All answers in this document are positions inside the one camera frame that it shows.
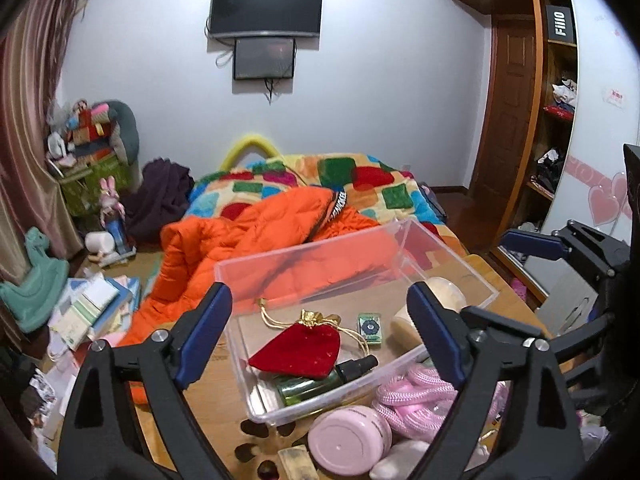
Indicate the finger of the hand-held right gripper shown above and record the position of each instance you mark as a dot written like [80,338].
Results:
[532,245]
[582,337]

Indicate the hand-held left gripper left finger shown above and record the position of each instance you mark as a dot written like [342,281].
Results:
[202,332]

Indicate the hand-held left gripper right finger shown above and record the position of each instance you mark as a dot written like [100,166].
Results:
[432,330]

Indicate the clear plastic storage box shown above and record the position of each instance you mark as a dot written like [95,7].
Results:
[350,247]

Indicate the pink round jar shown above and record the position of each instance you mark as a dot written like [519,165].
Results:
[345,437]

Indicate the cream plastic bottle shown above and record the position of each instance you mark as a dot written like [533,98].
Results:
[406,327]

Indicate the cream candle jar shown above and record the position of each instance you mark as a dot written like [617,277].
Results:
[445,294]

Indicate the grey flat box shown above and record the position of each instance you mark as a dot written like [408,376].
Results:
[570,295]

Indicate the small green card box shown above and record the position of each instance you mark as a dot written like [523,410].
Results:
[370,329]

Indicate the wooden desk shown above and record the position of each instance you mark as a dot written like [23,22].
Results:
[220,400]

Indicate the black and white clothes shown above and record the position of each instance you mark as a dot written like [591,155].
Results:
[550,167]

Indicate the orange down jacket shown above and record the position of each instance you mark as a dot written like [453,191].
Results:
[240,240]

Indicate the pile of books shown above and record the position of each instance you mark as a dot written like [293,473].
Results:
[95,305]

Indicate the green spray bottle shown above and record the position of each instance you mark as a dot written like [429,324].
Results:
[320,382]

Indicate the brown wooden door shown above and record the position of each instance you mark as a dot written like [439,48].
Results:
[507,120]

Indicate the wooden wardrobe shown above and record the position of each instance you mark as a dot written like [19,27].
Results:
[537,110]

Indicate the red folded cloth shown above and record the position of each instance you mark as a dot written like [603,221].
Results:
[559,111]

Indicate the dark purple cloth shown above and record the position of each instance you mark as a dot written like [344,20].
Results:
[160,195]

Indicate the white heart-print sliding door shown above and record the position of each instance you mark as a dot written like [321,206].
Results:
[600,110]

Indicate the pink bunny doll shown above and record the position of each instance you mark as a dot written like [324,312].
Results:
[111,210]

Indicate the white crumpled clothes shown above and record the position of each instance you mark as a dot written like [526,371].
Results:
[565,92]

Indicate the translucent yellow soap bar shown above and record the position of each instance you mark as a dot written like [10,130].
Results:
[297,462]

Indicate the colourful patterned blanket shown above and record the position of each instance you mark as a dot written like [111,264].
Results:
[370,180]

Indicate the teal rocking horse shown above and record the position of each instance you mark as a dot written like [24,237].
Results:
[35,285]

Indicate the green storage box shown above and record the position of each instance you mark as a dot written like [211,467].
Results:
[90,185]

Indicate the yellow foam arch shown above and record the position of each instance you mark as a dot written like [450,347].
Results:
[250,141]

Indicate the grey cushion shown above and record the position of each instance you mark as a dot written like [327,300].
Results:
[127,125]

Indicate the black box with white print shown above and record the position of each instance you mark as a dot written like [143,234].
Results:
[559,24]

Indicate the patchwork plush toys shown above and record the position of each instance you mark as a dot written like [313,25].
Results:
[90,122]

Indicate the pink brown curtain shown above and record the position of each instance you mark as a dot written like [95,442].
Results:
[30,135]

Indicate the small black wall monitor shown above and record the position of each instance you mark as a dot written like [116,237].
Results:
[264,57]

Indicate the black wall television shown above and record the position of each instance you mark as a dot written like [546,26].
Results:
[265,7]

